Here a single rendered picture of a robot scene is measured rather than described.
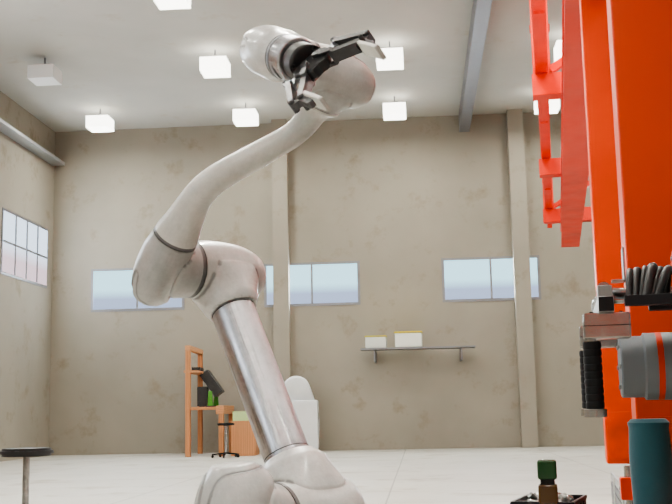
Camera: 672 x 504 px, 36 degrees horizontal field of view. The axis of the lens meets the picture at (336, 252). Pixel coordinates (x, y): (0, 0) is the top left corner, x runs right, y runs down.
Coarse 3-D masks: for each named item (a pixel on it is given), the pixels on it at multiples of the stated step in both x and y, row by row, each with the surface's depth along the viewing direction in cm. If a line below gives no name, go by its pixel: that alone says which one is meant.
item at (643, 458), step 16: (640, 432) 225; (656, 432) 224; (640, 448) 225; (656, 448) 224; (640, 464) 224; (656, 464) 223; (640, 480) 224; (656, 480) 223; (640, 496) 224; (656, 496) 222
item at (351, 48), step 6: (360, 36) 187; (348, 42) 190; (354, 42) 188; (330, 48) 191; (336, 48) 191; (342, 48) 190; (348, 48) 189; (354, 48) 189; (312, 54) 193; (318, 54) 192; (324, 54) 192; (330, 54) 191; (336, 54) 191; (342, 54) 191; (348, 54) 190; (354, 54) 190; (336, 60) 192; (330, 66) 193
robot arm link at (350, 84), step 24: (336, 72) 211; (360, 72) 214; (336, 96) 213; (360, 96) 216; (312, 120) 218; (264, 144) 220; (288, 144) 220; (216, 168) 220; (240, 168) 220; (192, 192) 221; (216, 192) 222; (168, 216) 224; (192, 216) 223; (168, 240) 224; (192, 240) 226
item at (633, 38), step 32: (608, 0) 287; (640, 0) 279; (608, 32) 294; (640, 32) 277; (640, 64) 276; (640, 96) 275; (640, 128) 274; (640, 160) 273; (640, 192) 272; (640, 224) 270; (640, 256) 269; (640, 320) 267; (640, 416) 264
